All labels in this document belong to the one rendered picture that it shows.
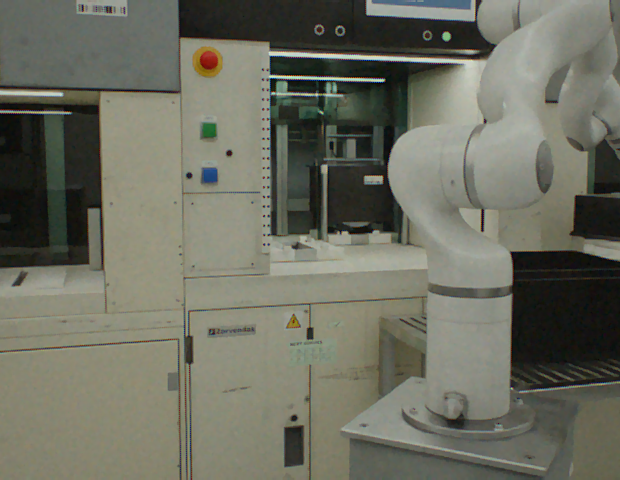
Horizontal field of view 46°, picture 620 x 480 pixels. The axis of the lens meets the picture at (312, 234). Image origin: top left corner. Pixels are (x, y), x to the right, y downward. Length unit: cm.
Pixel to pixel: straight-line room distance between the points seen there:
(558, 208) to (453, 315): 100
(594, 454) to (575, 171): 78
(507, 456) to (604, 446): 125
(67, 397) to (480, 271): 100
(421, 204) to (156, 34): 81
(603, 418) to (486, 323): 120
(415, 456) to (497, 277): 27
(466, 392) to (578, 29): 60
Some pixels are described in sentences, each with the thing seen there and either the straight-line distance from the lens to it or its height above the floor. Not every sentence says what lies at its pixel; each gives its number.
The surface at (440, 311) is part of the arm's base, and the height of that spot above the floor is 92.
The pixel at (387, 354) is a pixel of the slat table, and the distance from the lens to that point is 176.
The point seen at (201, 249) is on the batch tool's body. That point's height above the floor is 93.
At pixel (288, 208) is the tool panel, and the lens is 258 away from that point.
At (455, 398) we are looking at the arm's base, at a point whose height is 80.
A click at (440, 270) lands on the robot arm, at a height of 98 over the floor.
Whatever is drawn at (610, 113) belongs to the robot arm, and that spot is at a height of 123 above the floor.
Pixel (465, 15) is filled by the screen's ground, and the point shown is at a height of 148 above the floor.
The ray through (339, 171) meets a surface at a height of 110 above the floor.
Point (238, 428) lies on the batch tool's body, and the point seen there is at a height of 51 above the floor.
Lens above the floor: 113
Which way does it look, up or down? 6 degrees down
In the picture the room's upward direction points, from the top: straight up
